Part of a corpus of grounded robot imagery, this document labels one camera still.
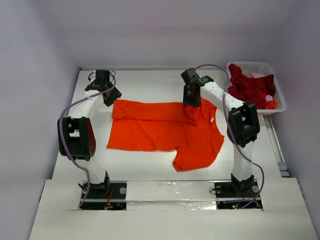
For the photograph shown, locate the orange t shirt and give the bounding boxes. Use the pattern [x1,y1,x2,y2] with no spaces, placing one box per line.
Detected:
[107,98,225,172]

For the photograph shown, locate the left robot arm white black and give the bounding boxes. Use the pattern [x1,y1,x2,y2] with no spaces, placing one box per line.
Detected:
[57,69,122,198]

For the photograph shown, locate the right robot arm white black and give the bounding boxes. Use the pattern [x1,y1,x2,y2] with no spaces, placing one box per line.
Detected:
[180,68,260,198]

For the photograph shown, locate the dark red t shirt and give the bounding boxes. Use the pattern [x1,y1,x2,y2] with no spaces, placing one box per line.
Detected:
[227,63,276,110]

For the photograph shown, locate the pink garment in basket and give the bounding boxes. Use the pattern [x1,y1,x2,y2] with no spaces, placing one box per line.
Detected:
[248,72,265,79]

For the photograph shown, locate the white plastic basket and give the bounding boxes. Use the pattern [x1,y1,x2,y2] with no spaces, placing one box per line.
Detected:
[227,61,287,115]

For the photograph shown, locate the small orange garment in basket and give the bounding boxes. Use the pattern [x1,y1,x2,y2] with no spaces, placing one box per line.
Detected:
[265,100,278,110]

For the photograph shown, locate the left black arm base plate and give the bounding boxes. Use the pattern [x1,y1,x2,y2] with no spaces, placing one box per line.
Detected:
[80,181,127,211]

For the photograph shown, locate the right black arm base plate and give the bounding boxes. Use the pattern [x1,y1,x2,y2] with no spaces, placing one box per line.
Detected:
[210,180,263,210]

